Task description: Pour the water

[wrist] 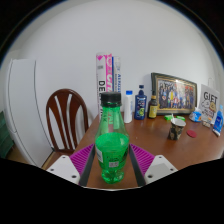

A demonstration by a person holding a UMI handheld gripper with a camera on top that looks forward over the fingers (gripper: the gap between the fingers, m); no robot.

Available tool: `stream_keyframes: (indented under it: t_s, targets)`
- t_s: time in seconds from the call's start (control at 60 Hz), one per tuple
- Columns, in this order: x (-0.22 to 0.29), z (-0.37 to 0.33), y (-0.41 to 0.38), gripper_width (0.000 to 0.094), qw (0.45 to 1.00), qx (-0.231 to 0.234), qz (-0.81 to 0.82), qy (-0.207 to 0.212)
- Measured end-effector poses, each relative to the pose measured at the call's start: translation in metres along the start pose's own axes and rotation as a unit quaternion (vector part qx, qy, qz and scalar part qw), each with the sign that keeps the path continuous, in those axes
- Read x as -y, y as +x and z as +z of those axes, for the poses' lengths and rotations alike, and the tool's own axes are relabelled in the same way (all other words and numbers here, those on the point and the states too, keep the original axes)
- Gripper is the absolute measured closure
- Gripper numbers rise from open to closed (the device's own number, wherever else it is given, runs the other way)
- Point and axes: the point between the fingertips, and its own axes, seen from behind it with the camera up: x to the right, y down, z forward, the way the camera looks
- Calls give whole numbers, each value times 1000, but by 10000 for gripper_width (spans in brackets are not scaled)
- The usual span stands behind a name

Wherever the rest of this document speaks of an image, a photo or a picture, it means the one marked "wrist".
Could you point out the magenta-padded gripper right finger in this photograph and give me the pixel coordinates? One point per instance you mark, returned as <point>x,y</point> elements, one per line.
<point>160,168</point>

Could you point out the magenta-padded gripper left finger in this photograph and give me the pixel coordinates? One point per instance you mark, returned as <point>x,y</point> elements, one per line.
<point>63,168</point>

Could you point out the green plastic drink bottle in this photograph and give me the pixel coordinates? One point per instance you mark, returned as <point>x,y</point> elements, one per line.
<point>112,146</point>

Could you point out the floral patterned paper cup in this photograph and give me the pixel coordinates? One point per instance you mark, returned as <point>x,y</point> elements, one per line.
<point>176,130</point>

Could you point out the flat round red coaster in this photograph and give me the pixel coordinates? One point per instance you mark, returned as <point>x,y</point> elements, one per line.
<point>191,133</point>

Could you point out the green soap pack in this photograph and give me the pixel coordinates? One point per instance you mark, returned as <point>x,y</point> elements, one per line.
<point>168,117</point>

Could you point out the white stirring stick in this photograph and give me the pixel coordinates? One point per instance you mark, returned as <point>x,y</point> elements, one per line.
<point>172,117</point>

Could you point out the dark wooden chair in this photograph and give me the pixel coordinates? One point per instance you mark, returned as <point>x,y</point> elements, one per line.
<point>53,116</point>

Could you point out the small green pack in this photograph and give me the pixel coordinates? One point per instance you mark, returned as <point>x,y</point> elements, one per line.
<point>180,118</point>

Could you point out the dark yellow-labelled bottle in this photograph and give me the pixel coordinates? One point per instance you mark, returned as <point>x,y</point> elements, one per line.
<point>152,108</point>

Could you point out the blue tissue pack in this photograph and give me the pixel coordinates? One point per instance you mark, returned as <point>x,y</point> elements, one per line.
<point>196,116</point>

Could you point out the small brown snack box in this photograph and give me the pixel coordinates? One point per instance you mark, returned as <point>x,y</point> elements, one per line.
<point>206,124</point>

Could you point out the dark blue pump bottle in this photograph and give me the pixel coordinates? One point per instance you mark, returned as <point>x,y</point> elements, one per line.
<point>140,105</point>

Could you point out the white blue-capped lotion bottle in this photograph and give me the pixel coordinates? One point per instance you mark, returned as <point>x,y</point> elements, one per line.
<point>128,108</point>

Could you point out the white door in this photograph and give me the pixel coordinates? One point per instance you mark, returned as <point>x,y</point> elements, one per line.
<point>23,110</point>

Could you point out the blue detergent bottle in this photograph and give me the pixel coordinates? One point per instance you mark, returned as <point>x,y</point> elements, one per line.
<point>218,121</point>

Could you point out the framed group photo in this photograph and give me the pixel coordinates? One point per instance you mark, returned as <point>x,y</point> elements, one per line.
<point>175,95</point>

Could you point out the white paper gift bag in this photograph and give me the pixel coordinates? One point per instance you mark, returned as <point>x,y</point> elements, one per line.
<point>209,101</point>

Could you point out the pink shuttlecock tube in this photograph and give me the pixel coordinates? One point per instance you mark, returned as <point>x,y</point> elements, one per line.
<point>104,76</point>

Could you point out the white shuttlecock tube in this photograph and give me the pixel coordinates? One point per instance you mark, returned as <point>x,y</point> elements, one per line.
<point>116,75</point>

